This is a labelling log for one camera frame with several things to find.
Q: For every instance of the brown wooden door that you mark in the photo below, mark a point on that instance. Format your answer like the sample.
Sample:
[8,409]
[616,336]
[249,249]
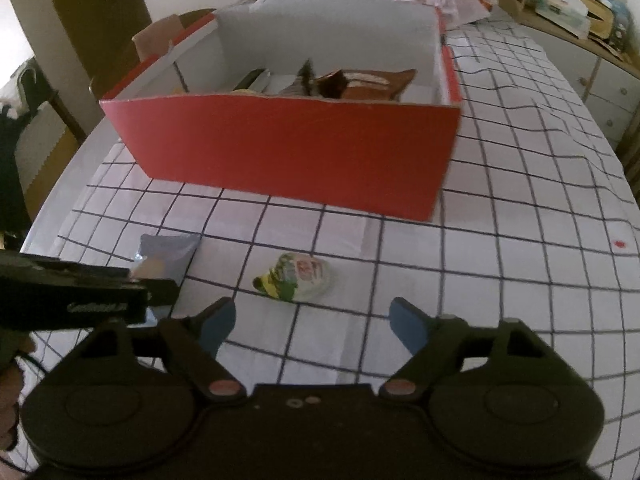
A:
[95,10]

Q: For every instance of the silver foil snack packet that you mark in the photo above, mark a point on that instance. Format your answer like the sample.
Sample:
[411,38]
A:
[277,82]

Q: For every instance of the person's left hand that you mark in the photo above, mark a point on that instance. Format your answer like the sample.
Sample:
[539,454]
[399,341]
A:
[9,410]

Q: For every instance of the black snack packet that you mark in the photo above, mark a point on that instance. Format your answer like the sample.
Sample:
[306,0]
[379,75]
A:
[307,77]

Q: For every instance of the pile of mixed clutter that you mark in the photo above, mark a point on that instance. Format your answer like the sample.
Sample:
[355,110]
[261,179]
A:
[575,0]

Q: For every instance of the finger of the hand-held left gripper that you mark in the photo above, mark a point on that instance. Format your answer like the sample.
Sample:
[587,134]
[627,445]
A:
[75,267]
[162,294]

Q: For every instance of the red cardboard box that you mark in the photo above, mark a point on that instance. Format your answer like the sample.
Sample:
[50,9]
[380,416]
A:
[300,160]

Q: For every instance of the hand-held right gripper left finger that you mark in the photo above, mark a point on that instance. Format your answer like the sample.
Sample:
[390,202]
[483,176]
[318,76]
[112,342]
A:
[220,325]

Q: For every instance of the white drawer cabinet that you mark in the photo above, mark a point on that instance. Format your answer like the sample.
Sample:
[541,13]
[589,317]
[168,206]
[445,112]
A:
[605,90]

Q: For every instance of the orange-brown snack packet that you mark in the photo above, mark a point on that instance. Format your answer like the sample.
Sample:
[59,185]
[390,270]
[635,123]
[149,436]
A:
[370,85]

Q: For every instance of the light blue snack packet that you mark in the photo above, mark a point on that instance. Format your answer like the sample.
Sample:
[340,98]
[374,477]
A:
[172,255]

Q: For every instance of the green and white snack packet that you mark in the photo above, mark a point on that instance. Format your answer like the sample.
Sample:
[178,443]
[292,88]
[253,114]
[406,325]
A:
[295,277]

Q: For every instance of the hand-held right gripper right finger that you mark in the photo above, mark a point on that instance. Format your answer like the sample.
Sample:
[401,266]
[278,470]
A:
[407,325]

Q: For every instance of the white checked tablecloth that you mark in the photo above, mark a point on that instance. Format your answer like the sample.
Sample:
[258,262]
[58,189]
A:
[500,220]

